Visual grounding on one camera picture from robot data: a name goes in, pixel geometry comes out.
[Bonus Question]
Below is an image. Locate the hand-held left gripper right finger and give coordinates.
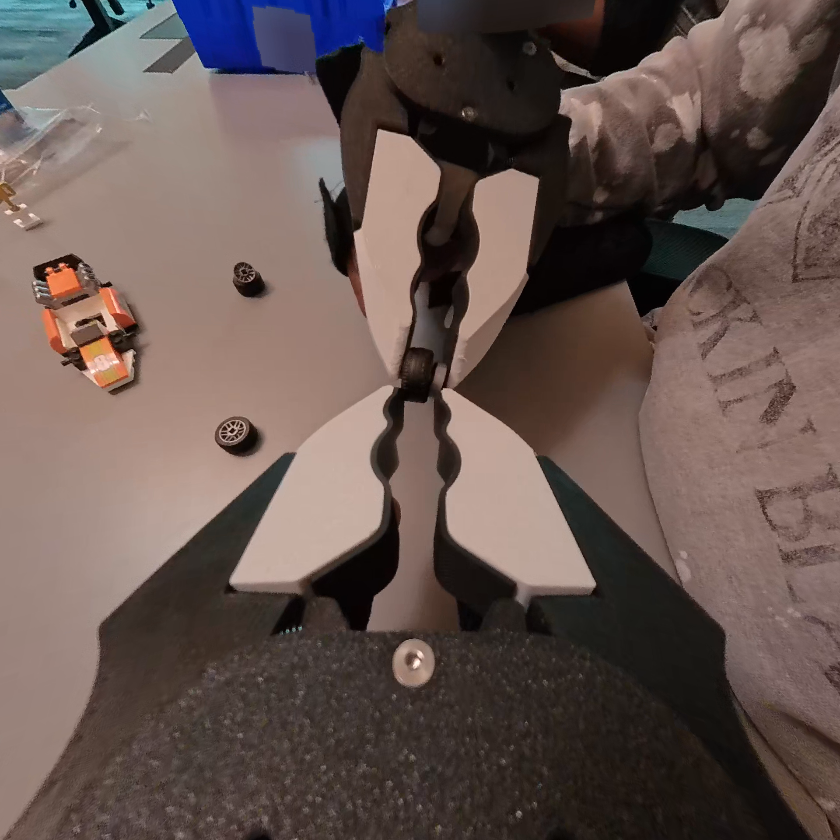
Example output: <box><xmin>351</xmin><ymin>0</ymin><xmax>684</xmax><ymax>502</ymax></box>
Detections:
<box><xmin>437</xmin><ymin>390</ymin><xmax>598</xmax><ymax>598</ymax></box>

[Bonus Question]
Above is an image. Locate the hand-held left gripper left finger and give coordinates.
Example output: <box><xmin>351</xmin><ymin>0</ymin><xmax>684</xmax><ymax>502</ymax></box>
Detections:
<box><xmin>230</xmin><ymin>388</ymin><xmax>399</xmax><ymax>594</ymax></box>

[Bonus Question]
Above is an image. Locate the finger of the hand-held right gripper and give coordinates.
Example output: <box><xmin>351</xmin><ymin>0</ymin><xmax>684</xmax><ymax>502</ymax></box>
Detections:
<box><xmin>440</xmin><ymin>164</ymin><xmax>542</xmax><ymax>391</ymax></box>
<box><xmin>355</xmin><ymin>128</ymin><xmax>442</xmax><ymax>384</ymax></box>

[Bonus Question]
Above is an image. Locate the orange white lego car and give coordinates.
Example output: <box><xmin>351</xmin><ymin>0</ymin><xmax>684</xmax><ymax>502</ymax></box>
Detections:
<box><xmin>33</xmin><ymin>256</ymin><xmax>140</xmax><ymax>392</ymax></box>

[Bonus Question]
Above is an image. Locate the gold lego trophy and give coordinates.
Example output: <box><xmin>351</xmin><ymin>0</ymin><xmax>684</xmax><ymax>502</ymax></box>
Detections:
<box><xmin>0</xmin><ymin>184</ymin><xmax>40</xmax><ymax>232</ymax></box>

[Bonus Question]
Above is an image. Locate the black honeycomb wrist rest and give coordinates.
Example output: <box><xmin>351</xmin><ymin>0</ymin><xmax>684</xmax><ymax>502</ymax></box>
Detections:
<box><xmin>512</xmin><ymin>217</ymin><xmax>655</xmax><ymax>319</ymax></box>

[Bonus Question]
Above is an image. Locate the blue storage bin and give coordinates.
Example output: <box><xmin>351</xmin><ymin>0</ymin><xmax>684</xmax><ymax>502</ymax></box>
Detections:
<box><xmin>171</xmin><ymin>0</ymin><xmax>395</xmax><ymax>74</ymax></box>

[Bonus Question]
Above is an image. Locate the clear plastic bag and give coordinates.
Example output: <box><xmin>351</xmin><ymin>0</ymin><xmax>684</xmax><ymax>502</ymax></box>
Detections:
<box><xmin>0</xmin><ymin>103</ymin><xmax>106</xmax><ymax>187</ymax></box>

